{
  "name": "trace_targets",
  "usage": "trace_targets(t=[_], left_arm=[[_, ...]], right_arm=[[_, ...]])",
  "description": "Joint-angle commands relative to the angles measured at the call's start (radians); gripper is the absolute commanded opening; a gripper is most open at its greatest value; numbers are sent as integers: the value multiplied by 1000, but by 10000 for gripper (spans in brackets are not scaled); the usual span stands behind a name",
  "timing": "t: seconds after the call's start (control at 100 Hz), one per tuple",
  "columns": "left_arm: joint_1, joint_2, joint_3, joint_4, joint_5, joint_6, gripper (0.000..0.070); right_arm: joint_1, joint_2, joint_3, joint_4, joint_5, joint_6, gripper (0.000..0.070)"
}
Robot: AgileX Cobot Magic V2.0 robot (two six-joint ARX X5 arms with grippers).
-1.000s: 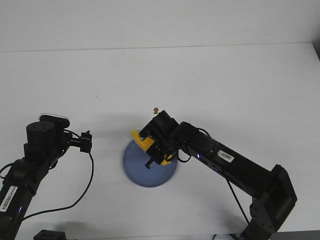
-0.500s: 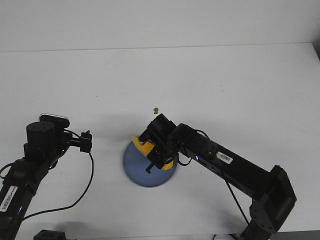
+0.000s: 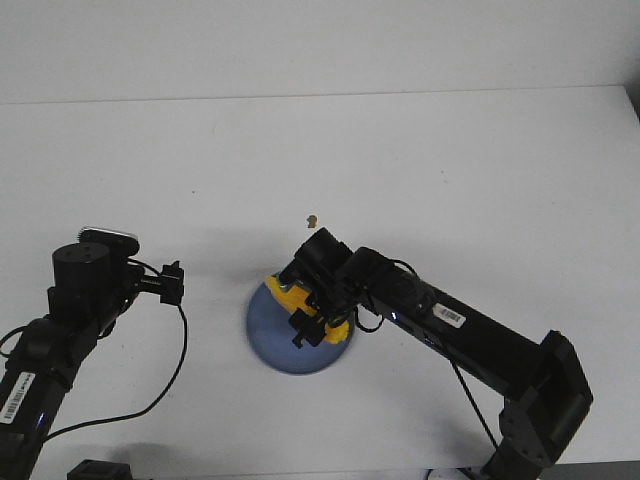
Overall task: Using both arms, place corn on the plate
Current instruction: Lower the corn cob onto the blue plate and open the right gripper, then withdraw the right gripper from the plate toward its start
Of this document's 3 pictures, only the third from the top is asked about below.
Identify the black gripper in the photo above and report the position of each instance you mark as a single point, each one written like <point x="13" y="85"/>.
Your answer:
<point x="314" y="266"/>
<point x="101" y="280"/>

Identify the yellow corn cob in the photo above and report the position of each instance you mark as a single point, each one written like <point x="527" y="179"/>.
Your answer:
<point x="292" y="300"/>

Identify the blue round plate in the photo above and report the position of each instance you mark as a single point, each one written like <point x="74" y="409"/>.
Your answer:
<point x="271" y="338"/>

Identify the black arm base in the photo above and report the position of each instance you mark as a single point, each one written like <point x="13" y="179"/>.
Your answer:
<point x="100" y="470"/>

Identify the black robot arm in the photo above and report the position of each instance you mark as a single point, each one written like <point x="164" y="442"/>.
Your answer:
<point x="546" y="394"/>
<point x="39" y="372"/>

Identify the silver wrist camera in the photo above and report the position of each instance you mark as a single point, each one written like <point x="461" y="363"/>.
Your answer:
<point x="112" y="236"/>

